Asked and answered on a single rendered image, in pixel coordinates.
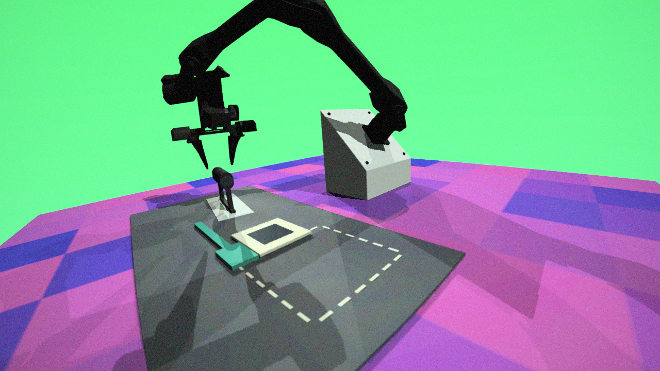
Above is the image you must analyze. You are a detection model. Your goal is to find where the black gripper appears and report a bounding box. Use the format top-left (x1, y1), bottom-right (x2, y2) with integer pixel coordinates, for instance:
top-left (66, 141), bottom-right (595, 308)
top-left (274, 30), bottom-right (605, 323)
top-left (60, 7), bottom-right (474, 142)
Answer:
top-left (171, 97), bottom-right (257, 170)

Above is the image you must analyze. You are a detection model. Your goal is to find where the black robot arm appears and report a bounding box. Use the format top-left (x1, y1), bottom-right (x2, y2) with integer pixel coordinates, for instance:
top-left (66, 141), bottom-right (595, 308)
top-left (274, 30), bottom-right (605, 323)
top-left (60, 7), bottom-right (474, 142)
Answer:
top-left (161, 0), bottom-right (408, 145)

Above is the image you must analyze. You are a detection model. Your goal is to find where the cream square tile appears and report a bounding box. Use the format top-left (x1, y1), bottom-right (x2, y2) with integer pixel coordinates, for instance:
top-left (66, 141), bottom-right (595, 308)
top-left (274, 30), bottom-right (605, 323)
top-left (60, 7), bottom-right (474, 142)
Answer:
top-left (231, 218), bottom-right (311, 257)

